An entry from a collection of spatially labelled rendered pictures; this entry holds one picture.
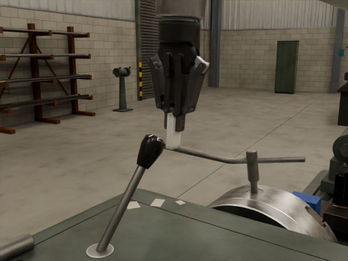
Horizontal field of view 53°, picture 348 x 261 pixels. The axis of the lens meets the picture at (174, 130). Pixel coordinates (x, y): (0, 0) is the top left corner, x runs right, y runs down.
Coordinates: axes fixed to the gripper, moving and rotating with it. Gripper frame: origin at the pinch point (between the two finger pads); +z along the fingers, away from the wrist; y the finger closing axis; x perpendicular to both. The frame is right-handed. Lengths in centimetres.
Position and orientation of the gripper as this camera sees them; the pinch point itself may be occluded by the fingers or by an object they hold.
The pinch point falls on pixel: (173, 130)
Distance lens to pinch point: 68.1
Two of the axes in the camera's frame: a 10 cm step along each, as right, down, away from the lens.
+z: -0.5, 9.7, 2.5
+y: -8.2, -1.8, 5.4
